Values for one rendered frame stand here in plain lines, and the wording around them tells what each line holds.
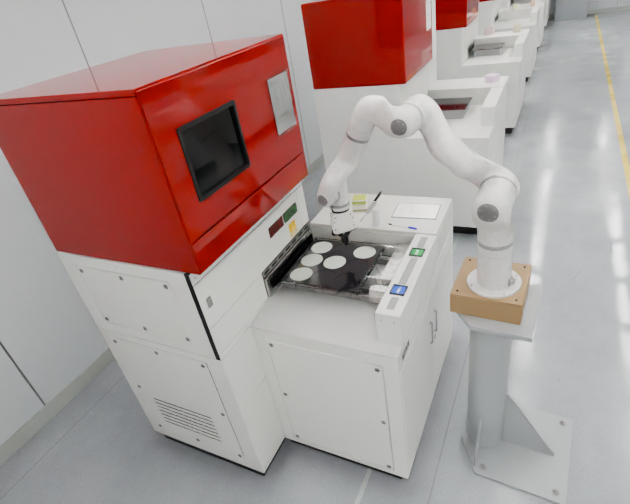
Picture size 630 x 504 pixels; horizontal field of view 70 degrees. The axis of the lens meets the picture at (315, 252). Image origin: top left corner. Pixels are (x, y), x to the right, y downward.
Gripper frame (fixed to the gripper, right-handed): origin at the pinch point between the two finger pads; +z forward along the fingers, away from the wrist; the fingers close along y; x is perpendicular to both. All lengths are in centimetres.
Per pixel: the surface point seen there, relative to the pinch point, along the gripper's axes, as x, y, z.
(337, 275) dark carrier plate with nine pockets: -9.6, -8.4, 10.0
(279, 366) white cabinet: -20, -43, 39
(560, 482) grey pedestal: -78, 56, 99
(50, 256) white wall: 99, -147, 13
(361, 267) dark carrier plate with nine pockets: -9.2, 2.9, 10.1
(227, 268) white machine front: -15, -51, -12
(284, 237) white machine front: 13.9, -23.7, -2.0
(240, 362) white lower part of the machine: -22, -57, 28
